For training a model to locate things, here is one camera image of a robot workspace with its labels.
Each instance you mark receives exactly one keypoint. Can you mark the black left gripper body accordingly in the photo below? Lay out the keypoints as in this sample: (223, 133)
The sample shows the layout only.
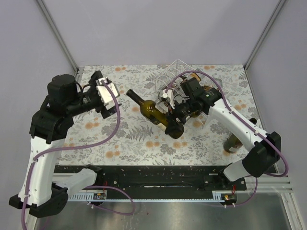
(100, 107)

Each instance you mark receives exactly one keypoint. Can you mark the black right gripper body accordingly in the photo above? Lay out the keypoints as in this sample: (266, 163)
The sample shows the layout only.
(181, 111)

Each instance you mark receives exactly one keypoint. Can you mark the green bottle black neck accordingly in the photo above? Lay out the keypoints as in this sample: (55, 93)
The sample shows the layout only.
(149, 111)

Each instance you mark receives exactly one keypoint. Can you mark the green bottle silver neck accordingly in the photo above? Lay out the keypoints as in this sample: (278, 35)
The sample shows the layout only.
(164, 107)

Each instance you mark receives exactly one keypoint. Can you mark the clear square liquor bottle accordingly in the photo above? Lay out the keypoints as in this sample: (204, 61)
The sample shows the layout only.
(188, 76)

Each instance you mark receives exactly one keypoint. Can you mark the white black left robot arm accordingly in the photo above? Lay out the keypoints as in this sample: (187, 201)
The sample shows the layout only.
(39, 195)

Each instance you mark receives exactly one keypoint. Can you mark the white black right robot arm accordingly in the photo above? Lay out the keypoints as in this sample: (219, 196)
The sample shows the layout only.
(263, 147)

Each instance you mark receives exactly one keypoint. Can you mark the clear acrylic wine rack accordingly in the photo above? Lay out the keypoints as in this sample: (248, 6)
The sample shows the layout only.
(168, 74)

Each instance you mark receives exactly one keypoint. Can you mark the floral patterned table mat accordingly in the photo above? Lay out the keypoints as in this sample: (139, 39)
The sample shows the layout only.
(94, 140)

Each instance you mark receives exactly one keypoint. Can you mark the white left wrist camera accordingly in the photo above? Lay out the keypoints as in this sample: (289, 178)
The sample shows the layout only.
(104, 93)

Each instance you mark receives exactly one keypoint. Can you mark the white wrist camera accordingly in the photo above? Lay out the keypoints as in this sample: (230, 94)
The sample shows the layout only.
(104, 93)
(167, 96)

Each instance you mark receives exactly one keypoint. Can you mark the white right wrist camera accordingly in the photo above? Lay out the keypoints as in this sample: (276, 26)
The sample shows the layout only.
(167, 96)

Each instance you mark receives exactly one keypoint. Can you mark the grey slotted cable duct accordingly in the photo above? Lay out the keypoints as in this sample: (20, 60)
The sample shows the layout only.
(149, 195)

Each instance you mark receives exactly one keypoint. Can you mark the aluminium corner frame post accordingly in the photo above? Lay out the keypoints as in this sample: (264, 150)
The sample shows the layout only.
(50, 21)

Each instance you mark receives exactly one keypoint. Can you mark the right aluminium frame post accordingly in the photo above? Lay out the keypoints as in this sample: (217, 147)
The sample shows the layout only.
(265, 32)

